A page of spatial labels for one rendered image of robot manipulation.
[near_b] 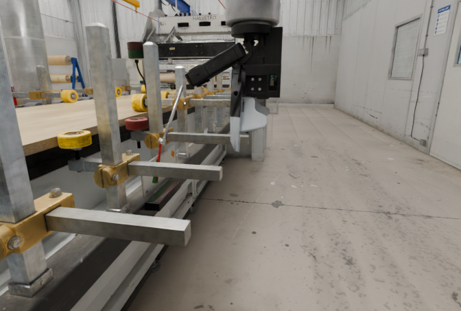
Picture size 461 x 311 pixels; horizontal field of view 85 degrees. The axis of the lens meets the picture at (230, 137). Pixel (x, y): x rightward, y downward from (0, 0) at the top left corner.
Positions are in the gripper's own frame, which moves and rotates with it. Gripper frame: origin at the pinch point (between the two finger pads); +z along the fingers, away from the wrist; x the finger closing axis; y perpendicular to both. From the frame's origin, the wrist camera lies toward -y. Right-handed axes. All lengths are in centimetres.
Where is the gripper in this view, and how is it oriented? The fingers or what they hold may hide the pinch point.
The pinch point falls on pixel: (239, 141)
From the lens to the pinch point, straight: 47.6
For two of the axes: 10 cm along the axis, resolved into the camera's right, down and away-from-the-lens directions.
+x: 1.7, -2.3, 9.6
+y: 9.9, 0.4, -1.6
